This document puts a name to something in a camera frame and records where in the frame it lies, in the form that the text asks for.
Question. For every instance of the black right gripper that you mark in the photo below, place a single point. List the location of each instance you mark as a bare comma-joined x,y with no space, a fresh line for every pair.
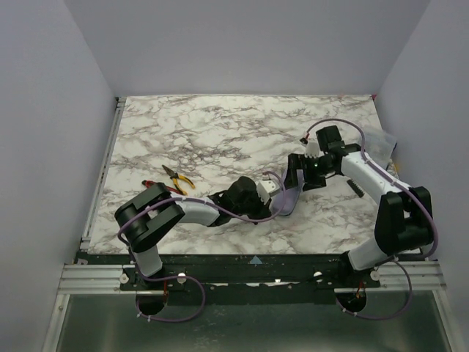
297,171

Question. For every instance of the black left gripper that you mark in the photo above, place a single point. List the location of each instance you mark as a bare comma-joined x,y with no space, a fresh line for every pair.
261,207

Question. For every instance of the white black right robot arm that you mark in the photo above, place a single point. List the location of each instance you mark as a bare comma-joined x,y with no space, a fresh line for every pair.
404,213

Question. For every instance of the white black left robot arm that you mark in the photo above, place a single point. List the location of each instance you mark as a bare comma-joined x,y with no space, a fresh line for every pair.
147,218

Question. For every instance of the black comb strip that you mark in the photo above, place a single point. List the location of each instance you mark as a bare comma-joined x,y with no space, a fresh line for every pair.
354,186

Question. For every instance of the red black cutter tool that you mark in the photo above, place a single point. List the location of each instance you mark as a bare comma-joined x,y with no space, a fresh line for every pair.
150,183

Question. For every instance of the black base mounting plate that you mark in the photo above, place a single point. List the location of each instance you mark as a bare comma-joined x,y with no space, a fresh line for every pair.
237,279

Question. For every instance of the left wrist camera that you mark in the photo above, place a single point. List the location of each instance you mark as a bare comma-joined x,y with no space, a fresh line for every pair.
266,189

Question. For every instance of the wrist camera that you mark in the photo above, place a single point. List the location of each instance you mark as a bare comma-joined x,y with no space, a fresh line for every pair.
312,149
266,189

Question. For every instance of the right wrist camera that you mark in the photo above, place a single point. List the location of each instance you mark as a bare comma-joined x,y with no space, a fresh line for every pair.
312,149

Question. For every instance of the yellow handled pliers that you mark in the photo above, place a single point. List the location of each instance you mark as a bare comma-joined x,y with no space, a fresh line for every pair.
176,177

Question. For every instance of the aluminium frame rail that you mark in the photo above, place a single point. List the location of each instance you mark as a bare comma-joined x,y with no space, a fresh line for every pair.
90,280

